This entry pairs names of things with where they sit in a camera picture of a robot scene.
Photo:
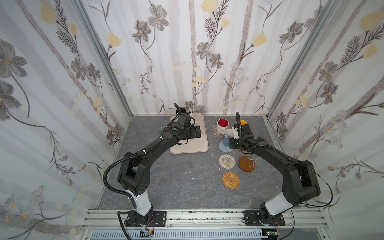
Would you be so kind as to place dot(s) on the wicker rattan round coaster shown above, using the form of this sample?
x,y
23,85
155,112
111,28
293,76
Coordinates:
x,y
231,180

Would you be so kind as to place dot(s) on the glossy brown round coaster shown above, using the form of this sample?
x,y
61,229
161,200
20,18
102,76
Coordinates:
x,y
246,164

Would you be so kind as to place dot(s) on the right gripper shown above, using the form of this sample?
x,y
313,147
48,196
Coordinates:
x,y
240,132

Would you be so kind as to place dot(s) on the light blue woven coaster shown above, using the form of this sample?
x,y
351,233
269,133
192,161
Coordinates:
x,y
224,148

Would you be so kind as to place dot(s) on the white mug red inside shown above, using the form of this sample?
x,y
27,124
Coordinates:
x,y
222,125

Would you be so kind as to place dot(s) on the plain white mug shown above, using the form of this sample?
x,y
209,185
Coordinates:
x,y
193,121

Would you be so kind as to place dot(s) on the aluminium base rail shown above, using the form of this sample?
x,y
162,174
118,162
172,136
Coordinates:
x,y
295,224

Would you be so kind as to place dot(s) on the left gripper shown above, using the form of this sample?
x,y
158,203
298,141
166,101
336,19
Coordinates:
x,y
182,118

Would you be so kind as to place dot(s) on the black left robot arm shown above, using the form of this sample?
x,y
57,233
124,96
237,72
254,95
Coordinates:
x,y
135,168

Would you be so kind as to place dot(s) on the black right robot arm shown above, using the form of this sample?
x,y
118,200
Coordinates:
x,y
300,182

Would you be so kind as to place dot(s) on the white ventilated cable duct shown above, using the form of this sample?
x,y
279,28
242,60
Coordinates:
x,y
198,234

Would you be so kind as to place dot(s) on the beige rectangular serving tray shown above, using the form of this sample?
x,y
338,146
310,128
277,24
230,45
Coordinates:
x,y
198,145

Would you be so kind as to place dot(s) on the yellow mug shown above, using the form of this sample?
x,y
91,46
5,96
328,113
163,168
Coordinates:
x,y
243,122

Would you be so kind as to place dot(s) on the blue patterned mug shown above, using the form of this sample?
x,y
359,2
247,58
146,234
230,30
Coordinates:
x,y
228,134

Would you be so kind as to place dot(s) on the pink flower silicone coaster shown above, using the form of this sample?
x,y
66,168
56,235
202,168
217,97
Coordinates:
x,y
216,133

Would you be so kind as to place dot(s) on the multicolour woven round coaster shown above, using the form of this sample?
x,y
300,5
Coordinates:
x,y
227,161

